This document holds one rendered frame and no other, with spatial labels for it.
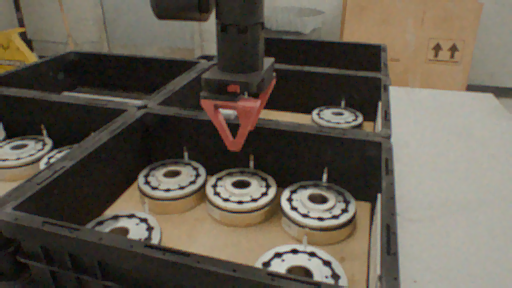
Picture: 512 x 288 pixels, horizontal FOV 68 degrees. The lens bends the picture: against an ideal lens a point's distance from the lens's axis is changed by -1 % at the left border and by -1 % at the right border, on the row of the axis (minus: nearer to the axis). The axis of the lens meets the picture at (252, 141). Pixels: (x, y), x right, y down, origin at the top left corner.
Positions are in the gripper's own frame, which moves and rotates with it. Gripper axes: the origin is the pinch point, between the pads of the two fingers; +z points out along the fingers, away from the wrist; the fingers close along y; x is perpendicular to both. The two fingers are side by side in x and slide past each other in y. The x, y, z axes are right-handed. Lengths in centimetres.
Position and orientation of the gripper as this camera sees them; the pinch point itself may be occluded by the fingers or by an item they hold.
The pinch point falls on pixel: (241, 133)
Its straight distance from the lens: 50.8
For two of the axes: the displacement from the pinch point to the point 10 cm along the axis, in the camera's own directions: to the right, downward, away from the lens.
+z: 0.0, 8.9, 4.6
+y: -2.6, 4.4, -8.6
